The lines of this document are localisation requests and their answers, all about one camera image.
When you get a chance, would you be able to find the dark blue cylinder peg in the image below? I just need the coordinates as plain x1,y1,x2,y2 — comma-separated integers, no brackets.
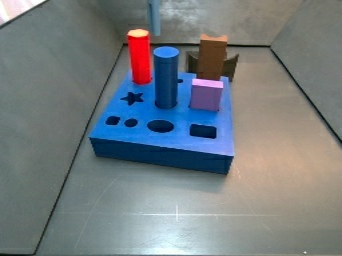
153,46,179,109

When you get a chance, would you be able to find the blue shape sorter board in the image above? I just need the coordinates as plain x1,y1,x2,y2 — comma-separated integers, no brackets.
89,72,235,174

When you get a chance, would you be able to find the brown notched block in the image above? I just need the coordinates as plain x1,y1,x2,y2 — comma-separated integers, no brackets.
196,34,227,80

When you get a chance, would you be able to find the light blue square-circle peg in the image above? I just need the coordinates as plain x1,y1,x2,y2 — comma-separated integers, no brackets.
147,0,161,36

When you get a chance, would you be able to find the red hexagonal peg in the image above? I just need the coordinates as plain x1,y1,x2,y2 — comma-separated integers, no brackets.
127,29,151,85

